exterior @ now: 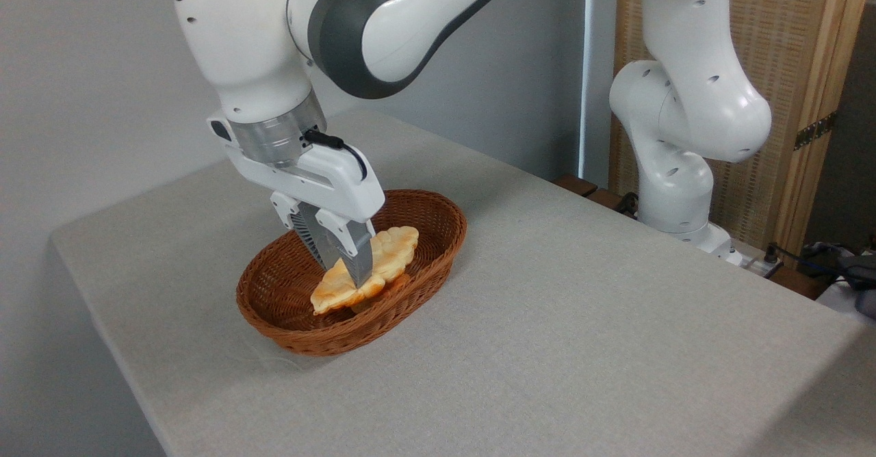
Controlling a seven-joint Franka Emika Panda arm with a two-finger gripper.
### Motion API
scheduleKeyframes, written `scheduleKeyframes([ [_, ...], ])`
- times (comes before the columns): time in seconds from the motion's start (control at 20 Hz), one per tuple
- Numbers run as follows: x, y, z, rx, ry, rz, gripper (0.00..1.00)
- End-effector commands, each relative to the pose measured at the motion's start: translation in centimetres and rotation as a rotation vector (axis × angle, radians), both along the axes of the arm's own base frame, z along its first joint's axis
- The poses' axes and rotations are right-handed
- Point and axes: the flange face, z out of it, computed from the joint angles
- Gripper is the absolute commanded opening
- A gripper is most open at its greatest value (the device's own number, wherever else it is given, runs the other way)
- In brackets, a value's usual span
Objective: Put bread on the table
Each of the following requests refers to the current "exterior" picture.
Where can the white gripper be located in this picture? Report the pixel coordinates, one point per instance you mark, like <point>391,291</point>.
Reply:
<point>328,183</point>

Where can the braided golden bread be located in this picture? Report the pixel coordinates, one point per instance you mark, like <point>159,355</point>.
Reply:
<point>391,252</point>

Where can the brass screen hinge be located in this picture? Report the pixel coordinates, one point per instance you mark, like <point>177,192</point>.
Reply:
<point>814,131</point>

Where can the white vertical post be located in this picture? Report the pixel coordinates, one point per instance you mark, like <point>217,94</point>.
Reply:
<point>594,67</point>

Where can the brown wicker basket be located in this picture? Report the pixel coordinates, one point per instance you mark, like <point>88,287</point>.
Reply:
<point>280,293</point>

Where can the dark grey device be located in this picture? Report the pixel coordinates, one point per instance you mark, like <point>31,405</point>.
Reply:
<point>859,276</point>

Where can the wooden rattan folding screen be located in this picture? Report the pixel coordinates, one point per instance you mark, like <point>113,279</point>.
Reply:
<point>794,46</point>

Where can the grey tablecloth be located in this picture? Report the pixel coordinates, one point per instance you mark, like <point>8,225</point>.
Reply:
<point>547,320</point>

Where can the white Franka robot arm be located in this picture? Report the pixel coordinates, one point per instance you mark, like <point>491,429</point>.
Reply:
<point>691,108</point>

